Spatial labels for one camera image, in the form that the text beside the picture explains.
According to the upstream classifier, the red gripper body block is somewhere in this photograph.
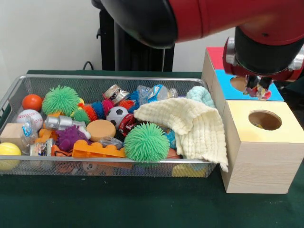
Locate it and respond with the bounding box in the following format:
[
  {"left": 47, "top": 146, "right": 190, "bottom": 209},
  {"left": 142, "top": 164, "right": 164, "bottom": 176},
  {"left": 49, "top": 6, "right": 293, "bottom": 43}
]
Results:
[{"left": 222, "top": 37, "right": 304, "bottom": 83}]

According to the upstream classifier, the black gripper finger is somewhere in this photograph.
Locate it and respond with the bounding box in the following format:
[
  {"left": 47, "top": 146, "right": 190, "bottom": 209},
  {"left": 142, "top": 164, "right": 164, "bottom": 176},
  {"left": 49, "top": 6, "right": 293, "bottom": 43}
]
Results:
[
  {"left": 246, "top": 75, "right": 257, "bottom": 89},
  {"left": 259, "top": 77, "right": 272, "bottom": 91}
]

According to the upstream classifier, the colourful geometric print cloth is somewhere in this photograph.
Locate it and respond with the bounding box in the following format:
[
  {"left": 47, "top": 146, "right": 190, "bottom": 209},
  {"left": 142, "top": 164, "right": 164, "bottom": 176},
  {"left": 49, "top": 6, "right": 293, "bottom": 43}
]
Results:
[{"left": 242, "top": 76, "right": 271, "bottom": 100}]

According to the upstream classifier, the cream fluffy cloth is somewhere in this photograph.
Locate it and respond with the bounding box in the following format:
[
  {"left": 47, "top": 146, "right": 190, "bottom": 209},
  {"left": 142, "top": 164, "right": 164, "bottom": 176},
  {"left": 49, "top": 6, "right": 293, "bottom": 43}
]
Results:
[{"left": 133, "top": 97, "right": 229, "bottom": 173}]

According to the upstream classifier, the wooden box with three holes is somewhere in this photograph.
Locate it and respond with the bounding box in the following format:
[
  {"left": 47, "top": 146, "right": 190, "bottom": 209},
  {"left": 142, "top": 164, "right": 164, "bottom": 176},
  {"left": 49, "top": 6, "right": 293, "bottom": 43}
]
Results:
[{"left": 201, "top": 47, "right": 304, "bottom": 194}]

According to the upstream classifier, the mint green cloth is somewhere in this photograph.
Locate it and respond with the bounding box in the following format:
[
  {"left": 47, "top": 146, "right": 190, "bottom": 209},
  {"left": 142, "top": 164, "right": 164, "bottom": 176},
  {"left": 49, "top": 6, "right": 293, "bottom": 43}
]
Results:
[{"left": 186, "top": 85, "right": 216, "bottom": 109}]

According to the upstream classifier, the green spiky rubber ball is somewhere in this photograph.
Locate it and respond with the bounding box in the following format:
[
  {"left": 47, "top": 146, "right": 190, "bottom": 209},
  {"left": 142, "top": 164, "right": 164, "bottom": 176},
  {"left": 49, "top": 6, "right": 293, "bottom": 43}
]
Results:
[
  {"left": 123, "top": 122, "right": 171, "bottom": 163},
  {"left": 42, "top": 85, "right": 80, "bottom": 117}
]

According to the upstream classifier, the black and white soccer ball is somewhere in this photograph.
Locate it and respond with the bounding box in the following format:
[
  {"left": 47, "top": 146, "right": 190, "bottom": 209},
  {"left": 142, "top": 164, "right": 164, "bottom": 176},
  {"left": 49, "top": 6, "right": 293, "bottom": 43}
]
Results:
[{"left": 106, "top": 106, "right": 130, "bottom": 127}]

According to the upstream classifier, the orange round foam disc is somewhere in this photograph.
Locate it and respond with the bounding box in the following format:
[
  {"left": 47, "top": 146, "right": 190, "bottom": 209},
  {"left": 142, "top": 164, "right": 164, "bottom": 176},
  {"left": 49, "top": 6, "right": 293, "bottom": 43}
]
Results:
[{"left": 86, "top": 119, "right": 117, "bottom": 143}]

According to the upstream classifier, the dark green tablecloth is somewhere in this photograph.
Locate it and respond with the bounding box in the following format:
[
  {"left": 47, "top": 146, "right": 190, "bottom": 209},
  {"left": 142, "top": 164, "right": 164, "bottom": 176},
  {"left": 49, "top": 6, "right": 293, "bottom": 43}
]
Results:
[{"left": 0, "top": 69, "right": 304, "bottom": 228}]

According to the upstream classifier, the orange plastic compartment tray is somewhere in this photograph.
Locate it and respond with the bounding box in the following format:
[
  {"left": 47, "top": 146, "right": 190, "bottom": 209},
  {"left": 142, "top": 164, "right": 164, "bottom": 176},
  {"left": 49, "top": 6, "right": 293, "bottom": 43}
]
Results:
[{"left": 72, "top": 140, "right": 126, "bottom": 159}]

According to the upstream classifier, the silver toy robot figure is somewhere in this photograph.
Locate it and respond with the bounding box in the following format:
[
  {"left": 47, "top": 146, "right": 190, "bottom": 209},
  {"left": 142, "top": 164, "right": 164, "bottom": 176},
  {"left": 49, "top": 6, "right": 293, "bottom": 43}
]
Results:
[{"left": 44, "top": 114, "right": 87, "bottom": 131}]

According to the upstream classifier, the white baseball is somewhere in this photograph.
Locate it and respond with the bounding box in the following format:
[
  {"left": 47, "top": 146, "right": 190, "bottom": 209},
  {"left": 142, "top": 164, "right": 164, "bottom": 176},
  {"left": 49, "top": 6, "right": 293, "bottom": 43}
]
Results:
[{"left": 16, "top": 109, "right": 43, "bottom": 126}]

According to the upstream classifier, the yellow ball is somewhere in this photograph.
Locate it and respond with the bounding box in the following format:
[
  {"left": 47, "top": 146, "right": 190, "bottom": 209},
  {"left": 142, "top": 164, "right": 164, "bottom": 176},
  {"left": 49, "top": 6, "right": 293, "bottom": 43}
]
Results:
[{"left": 0, "top": 142, "right": 22, "bottom": 171}]

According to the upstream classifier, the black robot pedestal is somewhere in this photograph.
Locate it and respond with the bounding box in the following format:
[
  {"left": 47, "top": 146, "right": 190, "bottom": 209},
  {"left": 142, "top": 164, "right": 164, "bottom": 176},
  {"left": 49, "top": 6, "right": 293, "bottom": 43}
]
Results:
[{"left": 96, "top": 7, "right": 176, "bottom": 72}]

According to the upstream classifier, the wire mesh bin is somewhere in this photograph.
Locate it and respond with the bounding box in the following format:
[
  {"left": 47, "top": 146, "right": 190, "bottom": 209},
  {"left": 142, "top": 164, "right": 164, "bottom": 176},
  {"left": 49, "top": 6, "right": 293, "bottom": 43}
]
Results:
[{"left": 0, "top": 74, "right": 226, "bottom": 178}]

